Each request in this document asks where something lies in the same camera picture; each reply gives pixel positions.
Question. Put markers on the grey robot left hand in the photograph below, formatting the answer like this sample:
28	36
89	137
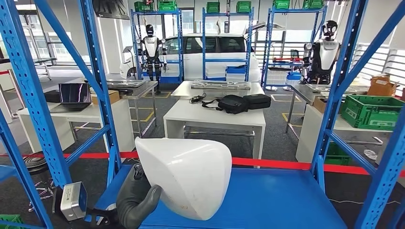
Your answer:
133	202

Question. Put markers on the white plastic car part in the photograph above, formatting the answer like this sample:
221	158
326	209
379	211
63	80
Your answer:
189	177

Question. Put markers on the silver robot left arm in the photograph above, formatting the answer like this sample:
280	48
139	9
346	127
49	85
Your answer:
104	221

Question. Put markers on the black shoulder bag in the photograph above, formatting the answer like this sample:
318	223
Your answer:
232	104

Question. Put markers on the blue metal shelf rack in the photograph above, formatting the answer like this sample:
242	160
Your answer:
253	196
204	47
180	47
265	47
22	177

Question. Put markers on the white table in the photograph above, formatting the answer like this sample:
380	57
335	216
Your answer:
215	117
311	136
65	136

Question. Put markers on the small cardboard box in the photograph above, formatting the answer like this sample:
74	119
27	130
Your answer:
114	97
319	105

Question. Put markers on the black round base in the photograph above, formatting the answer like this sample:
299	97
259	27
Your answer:
33	161

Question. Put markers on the grey metal panel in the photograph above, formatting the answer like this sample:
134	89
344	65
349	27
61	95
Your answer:
126	83
318	88
221	85

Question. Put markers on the black laptop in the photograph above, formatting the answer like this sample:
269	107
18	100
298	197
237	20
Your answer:
74	93

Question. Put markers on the green plastic crate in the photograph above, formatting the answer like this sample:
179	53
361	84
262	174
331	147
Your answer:
167	6
144	7
335	156
213	7
243	7
370	112
281	4
9	222
313	4

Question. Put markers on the black carry case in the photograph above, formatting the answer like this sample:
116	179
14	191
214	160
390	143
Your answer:
258	101
52	96

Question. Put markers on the red barrier tape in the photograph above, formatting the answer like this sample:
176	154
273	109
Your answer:
269	164

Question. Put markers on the white car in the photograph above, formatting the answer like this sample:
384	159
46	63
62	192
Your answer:
193	68

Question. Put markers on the tablet on floor stand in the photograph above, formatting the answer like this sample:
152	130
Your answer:
127	49

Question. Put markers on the white storage bin stack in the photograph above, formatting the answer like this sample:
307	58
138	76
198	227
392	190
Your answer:
215	72

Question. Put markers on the black white humanoid robot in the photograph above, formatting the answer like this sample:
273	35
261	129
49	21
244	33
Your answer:
326	57
151	47

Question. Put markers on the steel trolley table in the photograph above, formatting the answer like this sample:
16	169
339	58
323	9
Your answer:
44	60

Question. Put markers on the blue storage bin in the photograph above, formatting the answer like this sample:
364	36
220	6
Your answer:
293	76
235	69

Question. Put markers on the black hanging screen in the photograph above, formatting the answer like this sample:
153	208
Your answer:
110	9

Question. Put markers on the black hanging pendant control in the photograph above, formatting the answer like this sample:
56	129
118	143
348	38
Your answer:
227	27

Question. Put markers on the clear plastic bag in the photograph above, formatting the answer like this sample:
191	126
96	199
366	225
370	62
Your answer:
370	155

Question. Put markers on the large cardboard box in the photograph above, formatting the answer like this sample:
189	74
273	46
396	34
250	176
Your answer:
381	85

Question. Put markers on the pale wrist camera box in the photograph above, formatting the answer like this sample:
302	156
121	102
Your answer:
71	202

